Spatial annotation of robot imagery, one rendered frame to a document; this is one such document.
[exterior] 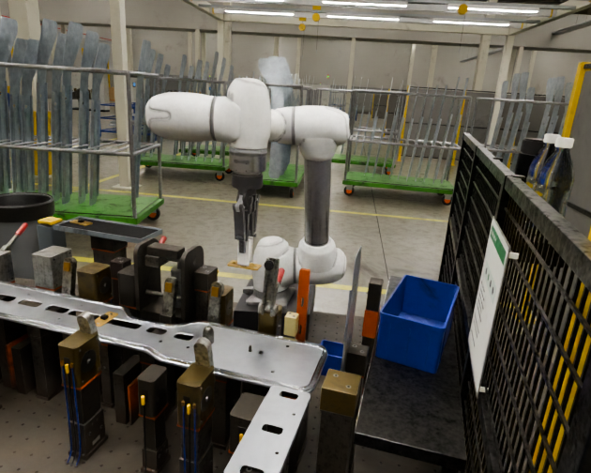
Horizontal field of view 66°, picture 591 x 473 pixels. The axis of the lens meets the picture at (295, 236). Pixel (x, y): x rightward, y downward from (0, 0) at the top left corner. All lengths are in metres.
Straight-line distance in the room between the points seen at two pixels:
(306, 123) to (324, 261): 0.58
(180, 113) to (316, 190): 0.76
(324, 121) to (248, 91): 0.57
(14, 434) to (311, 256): 1.13
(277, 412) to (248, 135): 0.62
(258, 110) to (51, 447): 1.08
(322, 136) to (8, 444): 1.31
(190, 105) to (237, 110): 0.11
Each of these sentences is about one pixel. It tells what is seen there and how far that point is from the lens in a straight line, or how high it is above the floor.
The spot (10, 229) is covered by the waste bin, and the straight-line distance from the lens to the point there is 4.10.
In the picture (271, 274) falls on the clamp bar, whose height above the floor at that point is 1.17.
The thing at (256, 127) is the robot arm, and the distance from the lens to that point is 1.05.
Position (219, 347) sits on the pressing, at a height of 1.00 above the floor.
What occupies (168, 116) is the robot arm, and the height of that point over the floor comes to 1.61.
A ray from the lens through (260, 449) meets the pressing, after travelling 1.00.
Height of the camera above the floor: 1.69
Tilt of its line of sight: 18 degrees down
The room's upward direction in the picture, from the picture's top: 4 degrees clockwise
